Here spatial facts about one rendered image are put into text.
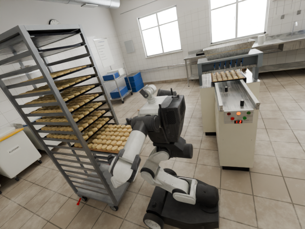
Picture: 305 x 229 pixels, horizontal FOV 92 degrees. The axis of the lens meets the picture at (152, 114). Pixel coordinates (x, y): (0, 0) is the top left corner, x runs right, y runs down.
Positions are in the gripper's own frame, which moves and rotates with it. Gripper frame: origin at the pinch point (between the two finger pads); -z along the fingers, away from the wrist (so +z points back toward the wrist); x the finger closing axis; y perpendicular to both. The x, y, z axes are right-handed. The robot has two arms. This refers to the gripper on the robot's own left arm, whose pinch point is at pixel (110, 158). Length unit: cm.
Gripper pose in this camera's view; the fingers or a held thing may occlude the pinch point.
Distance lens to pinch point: 120.1
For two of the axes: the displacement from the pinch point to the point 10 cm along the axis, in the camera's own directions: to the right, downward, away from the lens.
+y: -8.3, 4.0, -3.8
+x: -2.2, -8.7, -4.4
